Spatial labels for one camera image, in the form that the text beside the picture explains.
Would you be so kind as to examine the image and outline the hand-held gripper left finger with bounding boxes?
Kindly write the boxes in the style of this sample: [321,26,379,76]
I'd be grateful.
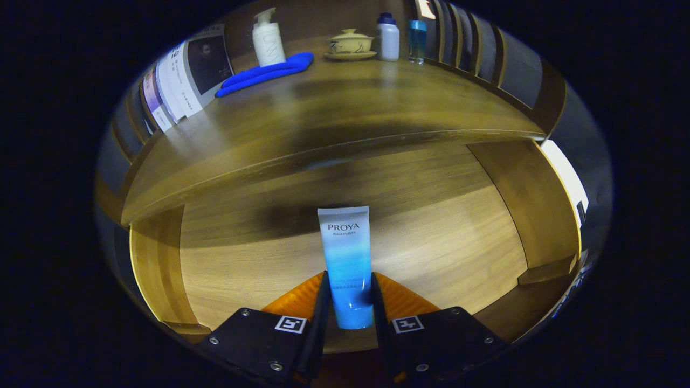
[194,271,330,386]

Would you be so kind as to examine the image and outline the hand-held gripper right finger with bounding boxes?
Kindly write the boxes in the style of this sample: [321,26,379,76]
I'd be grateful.
[369,272,508,386]

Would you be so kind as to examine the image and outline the wooden drawer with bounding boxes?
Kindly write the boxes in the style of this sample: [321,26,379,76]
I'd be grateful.
[128,139,583,356]

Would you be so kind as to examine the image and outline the blue white cosmetic tube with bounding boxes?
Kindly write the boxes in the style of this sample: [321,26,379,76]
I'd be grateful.
[317,206,375,330]

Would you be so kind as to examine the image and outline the wooden countertop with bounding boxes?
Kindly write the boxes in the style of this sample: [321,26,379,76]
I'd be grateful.
[121,48,545,227]

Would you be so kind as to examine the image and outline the wooden cabinet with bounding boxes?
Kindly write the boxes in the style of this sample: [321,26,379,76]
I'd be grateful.
[94,0,583,345]

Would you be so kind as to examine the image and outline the thin white book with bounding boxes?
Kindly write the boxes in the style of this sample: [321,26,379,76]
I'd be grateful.
[155,54,189,126]

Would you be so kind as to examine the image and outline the blue folded cloth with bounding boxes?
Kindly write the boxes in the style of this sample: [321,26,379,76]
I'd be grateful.
[215,52,315,99]

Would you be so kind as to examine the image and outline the purple white book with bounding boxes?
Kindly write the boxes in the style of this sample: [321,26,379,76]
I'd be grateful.
[141,67,174,133]

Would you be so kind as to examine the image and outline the large white book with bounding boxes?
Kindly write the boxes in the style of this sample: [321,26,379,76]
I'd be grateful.
[171,24,235,119]

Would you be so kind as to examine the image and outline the white pump bottle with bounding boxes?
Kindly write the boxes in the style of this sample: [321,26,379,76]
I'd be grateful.
[252,7,287,68]

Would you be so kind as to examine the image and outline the yellow saucer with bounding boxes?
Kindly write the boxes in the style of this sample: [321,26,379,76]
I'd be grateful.
[323,50,378,61]

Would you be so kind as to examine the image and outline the clear blue bottle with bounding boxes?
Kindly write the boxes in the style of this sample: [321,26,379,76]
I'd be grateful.
[408,20,427,64]

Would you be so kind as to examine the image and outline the white bottle with blue cap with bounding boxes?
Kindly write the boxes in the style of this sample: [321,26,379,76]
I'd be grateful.
[377,12,401,61]

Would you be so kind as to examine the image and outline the yellow lidded tea cup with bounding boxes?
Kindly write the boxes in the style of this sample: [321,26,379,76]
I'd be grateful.
[327,29,375,54]

